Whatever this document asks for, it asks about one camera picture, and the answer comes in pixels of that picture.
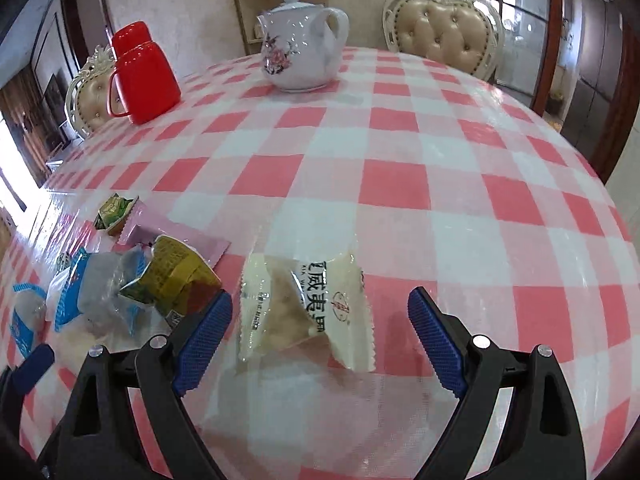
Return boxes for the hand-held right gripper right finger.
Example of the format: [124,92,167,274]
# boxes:
[407,286,587,480]

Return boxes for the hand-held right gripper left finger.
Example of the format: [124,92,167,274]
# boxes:
[37,290,234,480]

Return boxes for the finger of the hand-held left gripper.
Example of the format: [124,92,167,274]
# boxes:
[0,344,56,441]

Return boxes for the olive green snack packet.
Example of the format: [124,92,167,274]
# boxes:
[119,235,223,331]

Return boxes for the white snack packet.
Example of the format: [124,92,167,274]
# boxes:
[236,240,377,373]

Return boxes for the blue snack packet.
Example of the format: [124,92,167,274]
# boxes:
[9,284,51,358]
[47,252,146,333]

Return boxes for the pink snack packet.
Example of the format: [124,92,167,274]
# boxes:
[119,204,231,267]

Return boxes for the red checkered tablecloth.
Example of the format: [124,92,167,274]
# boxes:
[0,46,640,480]

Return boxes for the green yellow snack packet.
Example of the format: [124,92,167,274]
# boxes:
[95,194,140,235]

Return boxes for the beige tufted chair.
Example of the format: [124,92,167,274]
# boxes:
[382,0,503,83]
[65,45,118,138]

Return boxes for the red thermos jug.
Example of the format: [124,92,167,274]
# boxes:
[107,21,182,126]

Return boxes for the white floral teapot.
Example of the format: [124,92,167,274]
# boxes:
[256,0,350,93]

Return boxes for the wooden corner shelf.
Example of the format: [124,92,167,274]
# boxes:
[230,0,326,56]

